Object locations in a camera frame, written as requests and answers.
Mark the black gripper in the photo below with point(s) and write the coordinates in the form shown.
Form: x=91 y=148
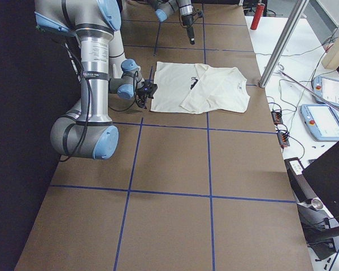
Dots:
x=187 y=21
x=143 y=99

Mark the cream long-sleeve shirt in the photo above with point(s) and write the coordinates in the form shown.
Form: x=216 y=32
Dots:
x=198 y=88

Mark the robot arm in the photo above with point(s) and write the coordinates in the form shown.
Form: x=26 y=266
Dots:
x=86 y=130
x=164 y=9

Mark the red cylinder bottle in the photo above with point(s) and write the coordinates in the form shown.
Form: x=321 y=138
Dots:
x=257 y=16

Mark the lower orange connector block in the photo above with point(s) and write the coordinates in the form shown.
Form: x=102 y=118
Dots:
x=283 y=138

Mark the wooden beam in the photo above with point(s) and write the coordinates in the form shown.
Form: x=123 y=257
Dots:
x=331 y=60

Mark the upper teach pendant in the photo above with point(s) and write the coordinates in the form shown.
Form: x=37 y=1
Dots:
x=326 y=88

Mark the teach pendant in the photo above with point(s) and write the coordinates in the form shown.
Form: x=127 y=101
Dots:
x=321 y=121
x=326 y=88

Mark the lower teach pendant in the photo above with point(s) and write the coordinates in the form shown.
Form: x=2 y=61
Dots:
x=321 y=121

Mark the black box with label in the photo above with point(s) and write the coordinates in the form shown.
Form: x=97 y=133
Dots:
x=299 y=185

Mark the black monitor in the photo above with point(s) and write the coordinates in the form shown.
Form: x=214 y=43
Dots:
x=323 y=177

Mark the steel cup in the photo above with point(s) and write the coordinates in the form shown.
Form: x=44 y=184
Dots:
x=316 y=204

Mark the aluminium frame post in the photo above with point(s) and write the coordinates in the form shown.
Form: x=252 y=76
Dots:
x=285 y=35

